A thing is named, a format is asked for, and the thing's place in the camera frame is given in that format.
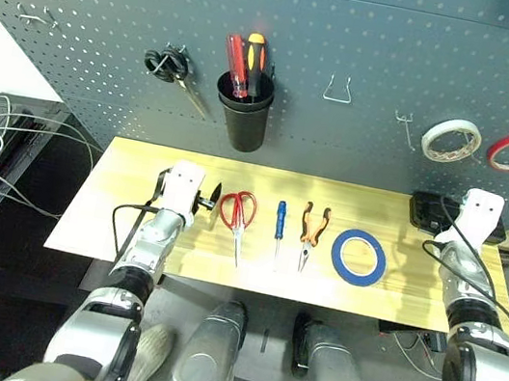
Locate white grey knit sneaker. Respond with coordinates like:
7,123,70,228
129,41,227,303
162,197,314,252
124,319,179,381

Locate black plastic tool case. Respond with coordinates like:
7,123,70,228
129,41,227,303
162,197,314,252
406,190,509,246

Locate white tape roll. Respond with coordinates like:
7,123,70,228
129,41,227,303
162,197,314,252
417,113,486,169

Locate silver left robot leg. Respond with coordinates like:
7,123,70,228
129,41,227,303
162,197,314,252
166,290,252,381

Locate orange black needle-nose pliers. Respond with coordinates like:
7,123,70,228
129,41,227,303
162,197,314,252
293,200,333,277

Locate black handled scissors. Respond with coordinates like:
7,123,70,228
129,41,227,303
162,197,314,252
134,39,220,121

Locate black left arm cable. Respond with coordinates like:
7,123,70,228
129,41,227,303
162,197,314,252
103,160,171,277

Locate silver right robot leg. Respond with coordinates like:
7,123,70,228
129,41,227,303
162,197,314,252
284,310,389,381

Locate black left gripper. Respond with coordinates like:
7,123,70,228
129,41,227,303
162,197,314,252
190,178,225,218

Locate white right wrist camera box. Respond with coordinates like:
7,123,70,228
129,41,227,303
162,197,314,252
436,182,507,253

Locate orange black handled screwdriver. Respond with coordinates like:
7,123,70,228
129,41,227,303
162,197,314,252
236,31,272,104

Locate metal peg hook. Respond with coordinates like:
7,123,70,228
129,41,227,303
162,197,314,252
388,108,422,153
457,129,488,166

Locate wire loop pliers holder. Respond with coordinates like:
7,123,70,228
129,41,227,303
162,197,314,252
321,71,356,105

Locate small blue screwdriver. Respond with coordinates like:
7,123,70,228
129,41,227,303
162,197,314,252
268,200,291,267

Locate black plastic cup holder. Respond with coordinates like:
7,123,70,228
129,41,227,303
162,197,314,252
206,65,279,157

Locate black side table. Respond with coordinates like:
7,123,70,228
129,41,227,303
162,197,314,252
0,90,125,381

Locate blue tape roll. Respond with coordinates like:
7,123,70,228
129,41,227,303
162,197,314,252
326,225,392,290

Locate dark grey metal pegboard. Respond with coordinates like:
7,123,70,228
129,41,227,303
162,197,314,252
0,0,509,230

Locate clear red handled screwdriver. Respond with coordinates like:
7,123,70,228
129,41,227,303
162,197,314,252
216,32,258,100

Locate red handled scissors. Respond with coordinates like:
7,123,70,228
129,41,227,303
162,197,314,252
209,187,260,270

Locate double prong metal hook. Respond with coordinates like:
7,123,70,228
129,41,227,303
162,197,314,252
15,2,64,32

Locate silver robot leg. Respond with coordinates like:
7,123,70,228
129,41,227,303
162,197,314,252
284,310,389,381
166,290,252,381

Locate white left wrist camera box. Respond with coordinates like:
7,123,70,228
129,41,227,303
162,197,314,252
156,157,209,229

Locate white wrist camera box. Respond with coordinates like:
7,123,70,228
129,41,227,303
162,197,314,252
156,157,209,229
436,182,507,253

